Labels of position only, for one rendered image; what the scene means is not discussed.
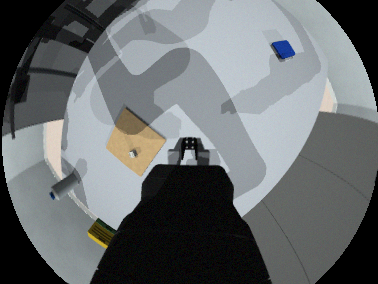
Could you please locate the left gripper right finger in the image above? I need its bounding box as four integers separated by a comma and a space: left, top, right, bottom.
196, 138, 210, 165

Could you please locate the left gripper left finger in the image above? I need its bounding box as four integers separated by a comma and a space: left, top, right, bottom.
168, 138, 185, 165

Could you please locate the grey bottle with blue cap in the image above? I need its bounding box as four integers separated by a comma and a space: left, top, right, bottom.
49, 174, 79, 201

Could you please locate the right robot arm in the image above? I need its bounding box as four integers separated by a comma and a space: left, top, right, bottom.
3, 85, 13, 123

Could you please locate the black die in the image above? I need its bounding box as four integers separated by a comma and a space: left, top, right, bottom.
184, 137, 196, 150

